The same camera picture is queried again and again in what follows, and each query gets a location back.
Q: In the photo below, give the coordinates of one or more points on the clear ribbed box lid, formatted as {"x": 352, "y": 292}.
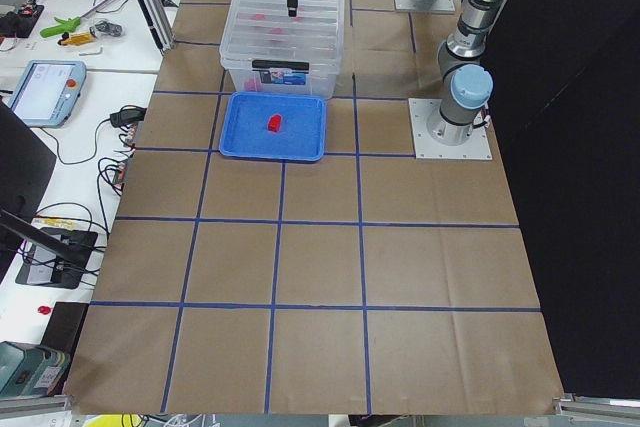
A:
{"x": 287, "y": 22}

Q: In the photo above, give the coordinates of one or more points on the clear plastic storage box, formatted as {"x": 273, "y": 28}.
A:
{"x": 280, "y": 59}

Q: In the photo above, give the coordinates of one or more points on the blue plastic tray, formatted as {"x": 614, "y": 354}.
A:
{"x": 302, "y": 135}

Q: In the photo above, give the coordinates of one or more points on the black power adapter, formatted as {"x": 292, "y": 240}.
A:
{"x": 127, "y": 115}

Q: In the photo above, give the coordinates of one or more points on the yellow small tool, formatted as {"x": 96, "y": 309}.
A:
{"x": 68, "y": 39}

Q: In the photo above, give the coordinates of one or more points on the green plastic tool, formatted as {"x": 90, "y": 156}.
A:
{"x": 62, "y": 26}

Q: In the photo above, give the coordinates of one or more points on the teach pendant tablet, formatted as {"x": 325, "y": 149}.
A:
{"x": 47, "y": 92}

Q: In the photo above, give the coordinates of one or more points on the brown paper table cover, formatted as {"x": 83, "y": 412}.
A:
{"x": 369, "y": 282}

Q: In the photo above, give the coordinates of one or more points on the black monitor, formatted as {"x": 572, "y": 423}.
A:
{"x": 27, "y": 164}

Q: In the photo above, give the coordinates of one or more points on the black monitor stand base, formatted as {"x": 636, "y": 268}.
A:
{"x": 43, "y": 268}

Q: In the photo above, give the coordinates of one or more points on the small red object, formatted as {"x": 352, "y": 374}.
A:
{"x": 44, "y": 310}

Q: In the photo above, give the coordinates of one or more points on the black box latch handle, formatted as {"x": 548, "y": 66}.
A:
{"x": 262, "y": 64}

